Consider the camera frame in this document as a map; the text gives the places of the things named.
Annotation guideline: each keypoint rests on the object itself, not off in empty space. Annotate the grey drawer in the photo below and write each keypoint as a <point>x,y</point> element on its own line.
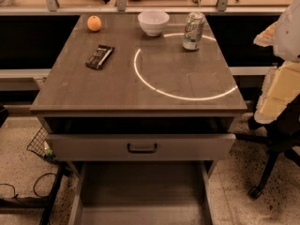
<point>140,147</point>
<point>142,193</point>

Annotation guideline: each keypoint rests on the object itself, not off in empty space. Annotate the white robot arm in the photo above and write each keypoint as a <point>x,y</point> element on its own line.
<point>281,84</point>

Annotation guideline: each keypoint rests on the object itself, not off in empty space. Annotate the grey wooden drawer cabinet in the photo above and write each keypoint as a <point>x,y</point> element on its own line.
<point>148,85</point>

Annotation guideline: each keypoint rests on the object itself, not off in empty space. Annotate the black snack bar packet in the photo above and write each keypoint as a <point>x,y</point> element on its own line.
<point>98,58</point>

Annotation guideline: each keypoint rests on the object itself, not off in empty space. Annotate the white ceramic bowl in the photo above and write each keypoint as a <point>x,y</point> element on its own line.
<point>153,22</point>

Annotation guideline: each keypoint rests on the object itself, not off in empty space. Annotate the green white soda can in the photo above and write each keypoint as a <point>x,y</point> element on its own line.
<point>193,31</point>

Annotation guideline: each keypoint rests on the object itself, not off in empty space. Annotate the orange fruit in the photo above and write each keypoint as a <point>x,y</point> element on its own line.
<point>94,23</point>

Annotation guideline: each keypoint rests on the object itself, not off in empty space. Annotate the black office chair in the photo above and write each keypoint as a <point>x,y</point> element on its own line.
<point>282,136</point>

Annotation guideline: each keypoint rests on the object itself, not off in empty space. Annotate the black metal floor stand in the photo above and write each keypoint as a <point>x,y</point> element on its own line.
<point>44,203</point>

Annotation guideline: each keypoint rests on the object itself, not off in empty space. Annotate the black wire basket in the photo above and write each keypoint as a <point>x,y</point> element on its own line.
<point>39,147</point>

